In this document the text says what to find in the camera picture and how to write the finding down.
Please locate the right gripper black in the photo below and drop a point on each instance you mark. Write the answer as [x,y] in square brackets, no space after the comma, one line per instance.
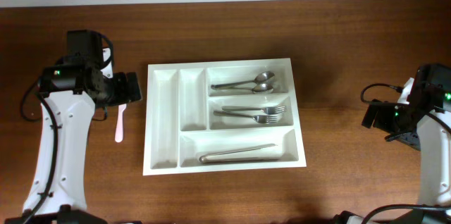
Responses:
[379,121]

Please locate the pink plastic knife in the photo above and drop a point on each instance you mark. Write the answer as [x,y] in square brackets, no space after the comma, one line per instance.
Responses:
[119,133]

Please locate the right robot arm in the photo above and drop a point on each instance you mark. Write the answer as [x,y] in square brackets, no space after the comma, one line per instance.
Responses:
[420,118]

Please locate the metal fork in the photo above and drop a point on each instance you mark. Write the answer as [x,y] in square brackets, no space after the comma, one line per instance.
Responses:
[261,119]
[268,110]

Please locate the white plastic cutlery tray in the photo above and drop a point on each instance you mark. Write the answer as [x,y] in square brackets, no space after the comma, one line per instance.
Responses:
[181,127]

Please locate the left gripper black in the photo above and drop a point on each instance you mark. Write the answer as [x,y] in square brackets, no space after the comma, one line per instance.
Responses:
[125,91]

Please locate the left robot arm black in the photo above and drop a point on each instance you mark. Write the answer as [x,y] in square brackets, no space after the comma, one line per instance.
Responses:
[70,91]

